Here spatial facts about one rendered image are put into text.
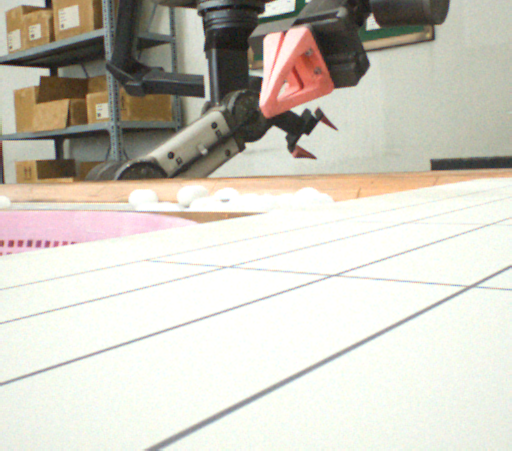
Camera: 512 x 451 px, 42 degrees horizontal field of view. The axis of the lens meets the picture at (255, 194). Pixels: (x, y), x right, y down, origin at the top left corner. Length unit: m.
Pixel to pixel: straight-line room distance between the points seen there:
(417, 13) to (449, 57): 1.98
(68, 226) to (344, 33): 0.40
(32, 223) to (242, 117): 1.08
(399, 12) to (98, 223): 0.47
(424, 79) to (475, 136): 0.30
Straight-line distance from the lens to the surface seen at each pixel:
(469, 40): 2.60
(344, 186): 0.61
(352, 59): 0.61
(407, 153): 2.69
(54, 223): 0.25
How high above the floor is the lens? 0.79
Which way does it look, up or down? 3 degrees down
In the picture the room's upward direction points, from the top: 3 degrees counter-clockwise
